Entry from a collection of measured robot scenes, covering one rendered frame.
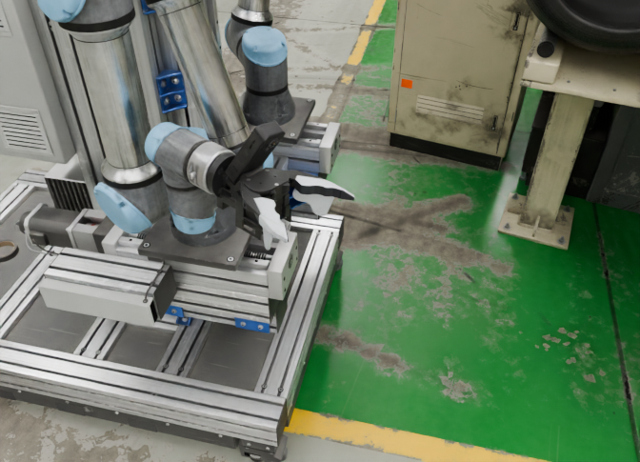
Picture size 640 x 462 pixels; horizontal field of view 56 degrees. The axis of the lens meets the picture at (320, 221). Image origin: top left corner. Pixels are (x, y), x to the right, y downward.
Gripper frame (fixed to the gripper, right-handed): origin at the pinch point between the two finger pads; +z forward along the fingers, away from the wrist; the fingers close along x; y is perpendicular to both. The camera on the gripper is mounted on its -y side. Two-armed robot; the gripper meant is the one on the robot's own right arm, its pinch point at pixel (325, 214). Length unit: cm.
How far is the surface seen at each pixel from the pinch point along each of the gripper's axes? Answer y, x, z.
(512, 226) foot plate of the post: 85, -154, -15
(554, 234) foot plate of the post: 84, -159, 0
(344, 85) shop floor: 79, -207, -141
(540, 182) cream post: 62, -154, -10
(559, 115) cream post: 34, -150, -10
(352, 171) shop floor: 87, -145, -88
